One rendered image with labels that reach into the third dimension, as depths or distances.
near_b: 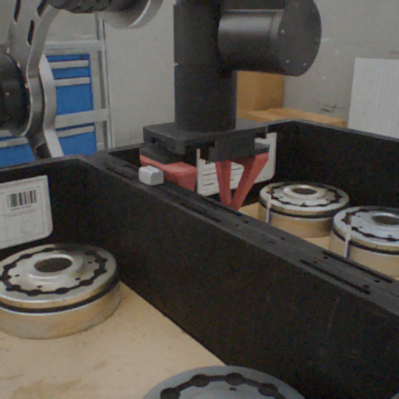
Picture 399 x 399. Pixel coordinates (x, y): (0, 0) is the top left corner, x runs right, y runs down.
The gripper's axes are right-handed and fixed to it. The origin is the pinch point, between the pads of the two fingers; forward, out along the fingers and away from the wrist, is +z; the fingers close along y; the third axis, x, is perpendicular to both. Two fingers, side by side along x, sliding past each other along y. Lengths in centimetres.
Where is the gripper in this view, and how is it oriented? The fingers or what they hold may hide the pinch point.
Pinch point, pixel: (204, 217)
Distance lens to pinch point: 50.3
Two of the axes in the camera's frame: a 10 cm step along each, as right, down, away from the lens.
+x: -5.9, -2.9, 7.5
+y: 8.1, -2.1, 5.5
